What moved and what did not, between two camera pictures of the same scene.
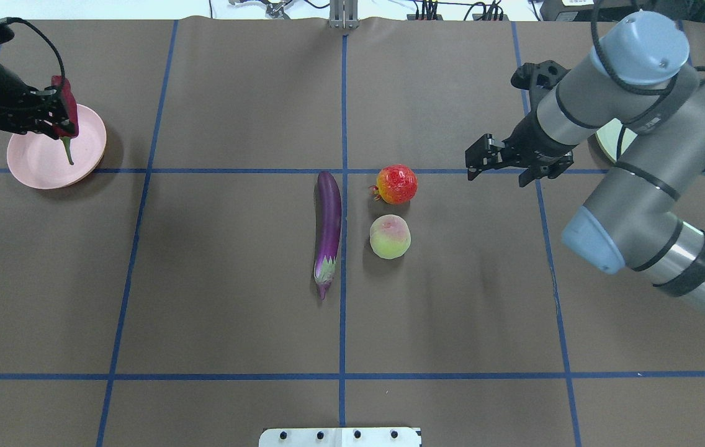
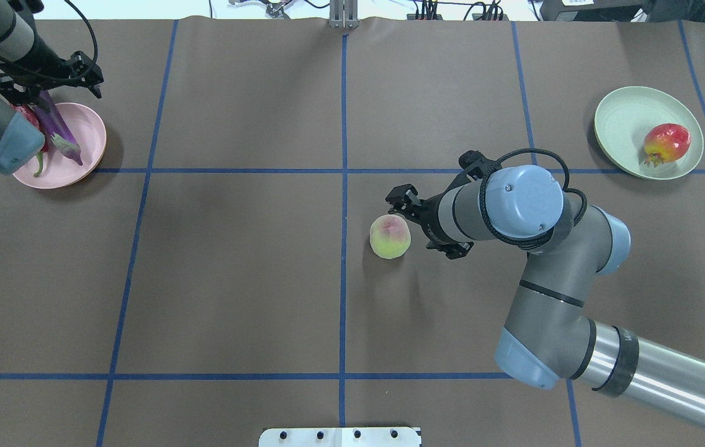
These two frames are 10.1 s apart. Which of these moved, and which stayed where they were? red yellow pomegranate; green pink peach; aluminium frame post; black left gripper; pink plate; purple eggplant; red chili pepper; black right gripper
Moved: purple eggplant; black right gripper; black left gripper; red yellow pomegranate; red chili pepper
Stayed: pink plate; green pink peach; aluminium frame post
